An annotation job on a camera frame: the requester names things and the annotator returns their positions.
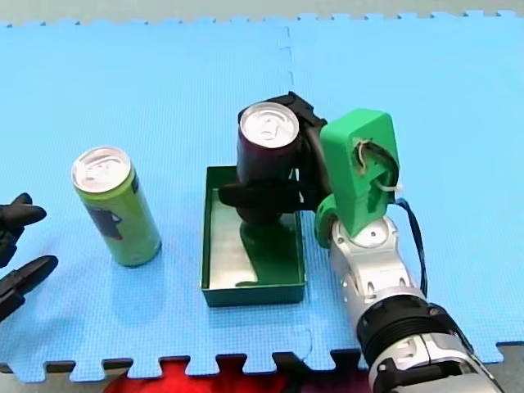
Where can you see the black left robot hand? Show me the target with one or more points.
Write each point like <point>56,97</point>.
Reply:
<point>18,215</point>

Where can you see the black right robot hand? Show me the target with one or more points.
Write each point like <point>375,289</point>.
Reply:
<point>313,163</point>

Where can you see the dark purple drink can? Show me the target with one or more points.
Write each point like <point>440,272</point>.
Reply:
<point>262,159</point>

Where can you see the green drink can dark band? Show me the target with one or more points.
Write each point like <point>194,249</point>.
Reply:
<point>123,217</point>

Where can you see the shallow green tray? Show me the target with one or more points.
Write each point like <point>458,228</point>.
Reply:
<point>229,262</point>

